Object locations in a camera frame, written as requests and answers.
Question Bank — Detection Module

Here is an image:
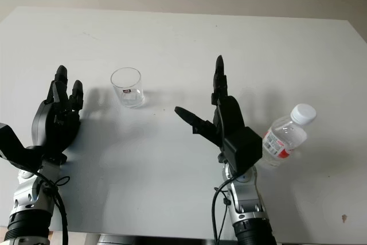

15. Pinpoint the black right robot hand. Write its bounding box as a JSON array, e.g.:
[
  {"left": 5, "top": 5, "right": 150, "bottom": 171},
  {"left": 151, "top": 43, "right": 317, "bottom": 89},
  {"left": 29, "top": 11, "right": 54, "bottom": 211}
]
[{"left": 174, "top": 55, "right": 248, "bottom": 168}]

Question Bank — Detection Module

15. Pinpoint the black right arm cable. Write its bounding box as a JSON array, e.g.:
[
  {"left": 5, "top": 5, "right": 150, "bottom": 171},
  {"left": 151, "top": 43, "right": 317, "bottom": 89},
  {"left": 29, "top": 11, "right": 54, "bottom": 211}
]
[{"left": 211, "top": 178, "right": 233, "bottom": 245}]

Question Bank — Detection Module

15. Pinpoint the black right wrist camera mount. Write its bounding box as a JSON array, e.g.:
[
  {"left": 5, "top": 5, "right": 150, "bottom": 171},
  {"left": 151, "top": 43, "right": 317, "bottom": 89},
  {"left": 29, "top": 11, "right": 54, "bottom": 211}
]
[{"left": 222, "top": 126, "right": 264, "bottom": 174}]

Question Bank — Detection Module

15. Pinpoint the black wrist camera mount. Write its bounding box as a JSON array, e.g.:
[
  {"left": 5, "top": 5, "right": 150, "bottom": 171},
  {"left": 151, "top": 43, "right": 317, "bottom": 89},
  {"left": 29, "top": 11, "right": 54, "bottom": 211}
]
[
  {"left": 222, "top": 126, "right": 264, "bottom": 174},
  {"left": 0, "top": 122, "right": 44, "bottom": 172}
]

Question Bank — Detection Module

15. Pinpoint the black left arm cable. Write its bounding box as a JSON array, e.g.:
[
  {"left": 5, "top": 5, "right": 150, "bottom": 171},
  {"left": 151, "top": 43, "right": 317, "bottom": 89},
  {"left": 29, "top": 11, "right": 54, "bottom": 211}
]
[{"left": 36, "top": 170, "right": 71, "bottom": 245}]

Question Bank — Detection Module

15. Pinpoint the black robot torso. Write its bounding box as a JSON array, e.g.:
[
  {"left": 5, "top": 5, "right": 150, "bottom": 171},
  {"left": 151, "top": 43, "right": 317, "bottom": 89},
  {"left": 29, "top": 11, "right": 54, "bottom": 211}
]
[{"left": 96, "top": 234, "right": 219, "bottom": 245}]

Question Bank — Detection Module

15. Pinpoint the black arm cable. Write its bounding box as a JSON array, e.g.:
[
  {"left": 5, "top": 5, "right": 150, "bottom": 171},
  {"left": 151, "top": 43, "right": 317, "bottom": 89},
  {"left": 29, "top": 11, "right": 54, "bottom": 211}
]
[
  {"left": 211, "top": 178, "right": 233, "bottom": 245},
  {"left": 36, "top": 170, "right": 71, "bottom": 245}
]

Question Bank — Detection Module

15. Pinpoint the clear plastic water bottle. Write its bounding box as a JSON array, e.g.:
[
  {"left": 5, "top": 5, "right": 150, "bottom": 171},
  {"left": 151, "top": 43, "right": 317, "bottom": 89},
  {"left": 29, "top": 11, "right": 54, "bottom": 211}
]
[{"left": 259, "top": 103, "right": 318, "bottom": 169}]

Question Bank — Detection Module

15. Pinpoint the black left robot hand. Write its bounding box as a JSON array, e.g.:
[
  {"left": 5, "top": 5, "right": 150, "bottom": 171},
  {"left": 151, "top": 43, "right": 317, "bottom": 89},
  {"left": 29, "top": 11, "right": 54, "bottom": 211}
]
[{"left": 30, "top": 65, "right": 84, "bottom": 164}]

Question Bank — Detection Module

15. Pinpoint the clear glass cup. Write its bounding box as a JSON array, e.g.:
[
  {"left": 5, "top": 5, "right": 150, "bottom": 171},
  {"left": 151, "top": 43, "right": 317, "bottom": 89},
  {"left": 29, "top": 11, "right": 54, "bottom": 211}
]
[{"left": 110, "top": 67, "right": 145, "bottom": 110}]

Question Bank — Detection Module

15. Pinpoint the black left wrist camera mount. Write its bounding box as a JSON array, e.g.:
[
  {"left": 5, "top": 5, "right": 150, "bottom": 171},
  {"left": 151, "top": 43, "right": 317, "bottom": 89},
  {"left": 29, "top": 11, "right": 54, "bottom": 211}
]
[{"left": 0, "top": 122, "right": 44, "bottom": 172}]

